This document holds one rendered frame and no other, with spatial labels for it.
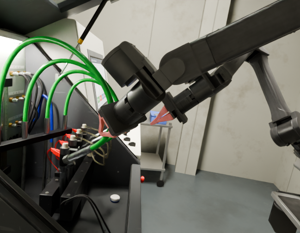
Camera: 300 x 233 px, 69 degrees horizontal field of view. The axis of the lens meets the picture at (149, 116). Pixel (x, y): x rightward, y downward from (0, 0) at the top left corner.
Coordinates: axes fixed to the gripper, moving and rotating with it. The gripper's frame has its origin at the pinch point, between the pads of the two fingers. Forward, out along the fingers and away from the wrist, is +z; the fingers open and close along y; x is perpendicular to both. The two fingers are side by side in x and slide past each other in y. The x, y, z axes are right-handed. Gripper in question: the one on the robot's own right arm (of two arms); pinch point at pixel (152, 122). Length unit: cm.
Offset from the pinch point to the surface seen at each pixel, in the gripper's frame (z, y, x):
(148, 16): -15, 119, -256
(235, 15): -110, 49, -267
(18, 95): 43, 39, -12
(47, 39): 6.3, 32.0, 14.6
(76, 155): 17.4, 4.7, 15.7
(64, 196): 33.2, -3.1, 9.8
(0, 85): 27.2, 33.1, 12.3
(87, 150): 13.7, 4.1, 16.2
